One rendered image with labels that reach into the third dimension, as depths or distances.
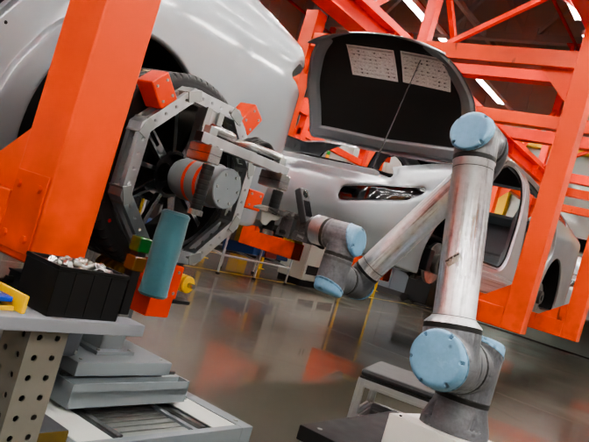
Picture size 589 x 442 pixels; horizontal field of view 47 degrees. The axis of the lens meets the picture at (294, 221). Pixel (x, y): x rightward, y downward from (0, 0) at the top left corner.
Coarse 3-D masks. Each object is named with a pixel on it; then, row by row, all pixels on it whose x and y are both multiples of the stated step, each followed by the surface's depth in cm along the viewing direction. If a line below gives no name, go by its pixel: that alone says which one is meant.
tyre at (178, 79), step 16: (176, 80) 210; (192, 80) 215; (128, 112) 198; (112, 208) 202; (96, 224) 200; (112, 224) 203; (96, 240) 207; (112, 240) 204; (192, 240) 232; (112, 256) 211
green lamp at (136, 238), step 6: (132, 240) 172; (138, 240) 170; (144, 240) 171; (150, 240) 172; (132, 246) 171; (138, 246) 170; (144, 246) 171; (150, 246) 173; (138, 252) 170; (144, 252) 171
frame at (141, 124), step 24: (192, 96) 205; (144, 120) 193; (240, 120) 225; (144, 144) 195; (120, 168) 196; (240, 168) 235; (120, 192) 193; (240, 192) 233; (120, 216) 200; (240, 216) 236; (216, 240) 229; (192, 264) 222
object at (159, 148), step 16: (192, 112) 230; (176, 128) 218; (160, 144) 214; (176, 144) 219; (160, 160) 215; (176, 160) 226; (224, 160) 238; (144, 176) 218; (144, 192) 213; (160, 192) 218; (176, 208) 247; (208, 208) 240; (144, 224) 216; (192, 224) 238; (208, 224) 236
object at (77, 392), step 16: (64, 384) 199; (80, 384) 199; (96, 384) 204; (112, 384) 209; (128, 384) 214; (144, 384) 220; (160, 384) 226; (176, 384) 232; (64, 400) 198; (80, 400) 200; (96, 400) 205; (112, 400) 210; (128, 400) 216; (144, 400) 222; (160, 400) 228; (176, 400) 234
